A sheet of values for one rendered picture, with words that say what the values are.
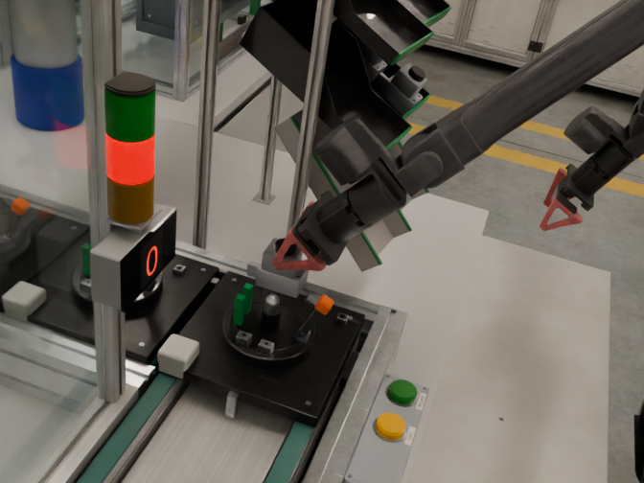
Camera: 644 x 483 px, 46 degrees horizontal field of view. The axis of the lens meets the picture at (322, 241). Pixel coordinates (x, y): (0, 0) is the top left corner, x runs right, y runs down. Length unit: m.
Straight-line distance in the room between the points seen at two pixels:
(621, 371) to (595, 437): 1.60
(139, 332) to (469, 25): 4.17
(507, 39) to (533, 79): 4.16
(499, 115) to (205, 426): 0.57
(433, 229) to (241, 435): 0.76
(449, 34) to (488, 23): 0.25
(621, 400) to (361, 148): 2.00
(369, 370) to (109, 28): 0.63
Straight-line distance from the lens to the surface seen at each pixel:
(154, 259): 0.90
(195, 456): 1.06
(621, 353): 3.00
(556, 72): 0.95
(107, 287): 0.87
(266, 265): 1.05
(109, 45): 0.79
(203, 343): 1.13
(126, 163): 0.81
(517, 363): 1.39
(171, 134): 1.90
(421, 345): 1.36
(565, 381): 1.40
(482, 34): 5.11
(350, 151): 0.93
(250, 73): 2.28
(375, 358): 1.17
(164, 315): 1.18
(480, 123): 0.93
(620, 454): 2.61
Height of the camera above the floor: 1.74
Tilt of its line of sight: 34 degrees down
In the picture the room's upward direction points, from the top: 10 degrees clockwise
